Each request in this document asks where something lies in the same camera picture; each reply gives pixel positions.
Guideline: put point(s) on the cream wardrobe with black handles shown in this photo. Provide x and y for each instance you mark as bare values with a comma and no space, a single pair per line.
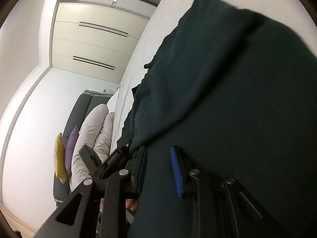
95,41

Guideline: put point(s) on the beige folded duvet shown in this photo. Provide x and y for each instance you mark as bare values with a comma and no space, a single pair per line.
96,133

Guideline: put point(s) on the dark green knit garment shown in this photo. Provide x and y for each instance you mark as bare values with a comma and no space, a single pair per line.
237,92

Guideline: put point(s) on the yellow cushion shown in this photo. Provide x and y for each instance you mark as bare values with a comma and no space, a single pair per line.
59,159

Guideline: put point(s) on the white pillow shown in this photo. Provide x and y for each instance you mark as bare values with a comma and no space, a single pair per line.
111,104

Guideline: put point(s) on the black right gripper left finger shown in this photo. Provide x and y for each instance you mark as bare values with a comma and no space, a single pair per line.
92,209

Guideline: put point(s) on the grey upholstered headboard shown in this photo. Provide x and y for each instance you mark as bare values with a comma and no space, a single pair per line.
85,103

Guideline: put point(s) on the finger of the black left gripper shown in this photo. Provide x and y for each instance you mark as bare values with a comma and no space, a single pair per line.
102,171

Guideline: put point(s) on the person's hand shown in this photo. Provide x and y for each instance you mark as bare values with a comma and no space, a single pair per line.
132,205

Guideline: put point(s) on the purple cushion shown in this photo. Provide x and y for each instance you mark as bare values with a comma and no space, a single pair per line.
70,150

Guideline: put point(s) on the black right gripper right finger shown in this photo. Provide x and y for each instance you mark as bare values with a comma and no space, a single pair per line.
198,203

